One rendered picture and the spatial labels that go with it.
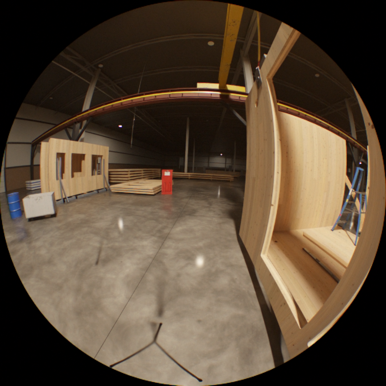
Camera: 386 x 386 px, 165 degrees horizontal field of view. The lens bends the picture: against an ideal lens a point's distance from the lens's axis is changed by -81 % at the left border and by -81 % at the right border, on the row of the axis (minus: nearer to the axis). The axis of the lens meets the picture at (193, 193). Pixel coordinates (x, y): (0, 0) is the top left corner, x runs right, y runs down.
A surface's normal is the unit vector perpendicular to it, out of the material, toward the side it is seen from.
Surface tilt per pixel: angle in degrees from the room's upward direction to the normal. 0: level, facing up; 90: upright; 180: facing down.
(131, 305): 0
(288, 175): 90
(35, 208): 90
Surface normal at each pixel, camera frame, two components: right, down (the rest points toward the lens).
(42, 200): 0.78, 0.15
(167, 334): 0.04, -0.98
